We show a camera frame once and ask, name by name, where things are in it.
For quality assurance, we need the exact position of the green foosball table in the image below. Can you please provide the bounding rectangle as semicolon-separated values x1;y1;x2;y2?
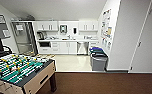
0;53;57;94

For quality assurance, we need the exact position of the white drawer unit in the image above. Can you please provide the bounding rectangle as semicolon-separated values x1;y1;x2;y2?
88;41;99;54
50;41;60;54

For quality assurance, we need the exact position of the white paper note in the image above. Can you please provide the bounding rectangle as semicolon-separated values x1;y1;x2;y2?
15;24;24;32

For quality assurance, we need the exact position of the black built-in microwave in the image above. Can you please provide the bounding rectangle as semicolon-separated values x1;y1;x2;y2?
38;40;52;48

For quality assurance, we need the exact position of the white room door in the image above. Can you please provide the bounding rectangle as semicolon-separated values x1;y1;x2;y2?
128;0;152;74

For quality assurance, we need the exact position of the stainless steel refrigerator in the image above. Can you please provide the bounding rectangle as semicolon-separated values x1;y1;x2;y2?
10;20;38;57

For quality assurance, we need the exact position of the stainless steel dishwasher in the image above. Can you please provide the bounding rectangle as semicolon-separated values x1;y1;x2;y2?
76;41;90;55

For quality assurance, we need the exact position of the white two-door base cabinet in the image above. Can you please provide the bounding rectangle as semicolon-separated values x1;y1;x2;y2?
58;41;77;55

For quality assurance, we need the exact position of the printed wall poster board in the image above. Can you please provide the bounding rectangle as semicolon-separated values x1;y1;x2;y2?
100;8;112;51

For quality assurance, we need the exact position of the grey notice board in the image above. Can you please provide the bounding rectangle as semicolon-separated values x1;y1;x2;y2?
0;13;12;41

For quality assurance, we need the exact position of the white wall cabinet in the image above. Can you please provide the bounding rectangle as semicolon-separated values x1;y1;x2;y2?
78;21;99;32
34;21;59;32

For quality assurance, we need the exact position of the grey trash bin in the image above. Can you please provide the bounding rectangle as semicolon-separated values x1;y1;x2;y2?
90;53;109;72

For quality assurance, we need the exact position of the tan cork board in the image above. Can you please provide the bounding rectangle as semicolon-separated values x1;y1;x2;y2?
106;27;112;35

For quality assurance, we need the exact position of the green lidded recycling bin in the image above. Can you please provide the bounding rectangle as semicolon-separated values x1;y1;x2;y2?
90;49;107;60

